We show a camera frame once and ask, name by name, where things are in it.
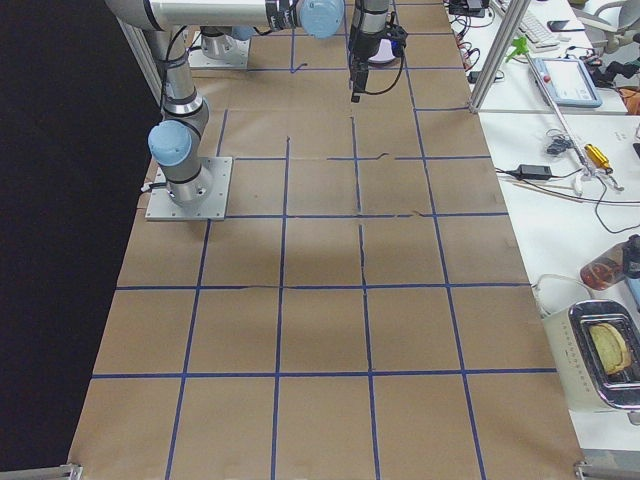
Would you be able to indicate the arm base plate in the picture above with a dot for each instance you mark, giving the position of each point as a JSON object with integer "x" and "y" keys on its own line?
{"x": 199, "y": 62}
{"x": 204, "y": 198}

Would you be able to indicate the jar with red contents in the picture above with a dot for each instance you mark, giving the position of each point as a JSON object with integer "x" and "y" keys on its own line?
{"x": 619, "y": 262}

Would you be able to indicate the long metal rod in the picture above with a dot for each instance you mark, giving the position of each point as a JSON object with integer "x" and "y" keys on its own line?
{"x": 587, "y": 166}

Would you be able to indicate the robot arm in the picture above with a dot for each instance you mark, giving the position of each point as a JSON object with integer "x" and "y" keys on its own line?
{"x": 222, "y": 43}
{"x": 175, "y": 141}

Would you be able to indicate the aluminium frame post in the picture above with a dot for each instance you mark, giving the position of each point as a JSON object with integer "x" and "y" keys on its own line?
{"x": 505, "y": 34}

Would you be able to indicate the green plastic clamp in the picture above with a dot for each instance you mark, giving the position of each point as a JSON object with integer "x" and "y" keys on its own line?
{"x": 519, "y": 48}

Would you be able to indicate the white toaster with bread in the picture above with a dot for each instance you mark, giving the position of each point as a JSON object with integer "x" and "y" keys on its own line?
{"x": 595, "y": 346}

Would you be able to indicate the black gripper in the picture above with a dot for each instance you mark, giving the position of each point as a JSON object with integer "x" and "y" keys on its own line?
{"x": 362, "y": 48}

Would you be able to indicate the lavender round plate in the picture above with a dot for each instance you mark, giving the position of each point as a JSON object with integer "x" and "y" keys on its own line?
{"x": 384, "y": 55}

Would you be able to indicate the yellow handled tool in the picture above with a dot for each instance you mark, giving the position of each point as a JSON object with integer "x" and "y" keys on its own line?
{"x": 598, "y": 158}

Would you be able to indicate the blue teach pendant tablet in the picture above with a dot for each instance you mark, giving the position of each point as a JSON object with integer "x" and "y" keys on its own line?
{"x": 568, "y": 82}

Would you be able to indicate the black power adapter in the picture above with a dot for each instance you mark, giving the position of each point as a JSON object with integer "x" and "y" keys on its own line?
{"x": 534, "y": 172}

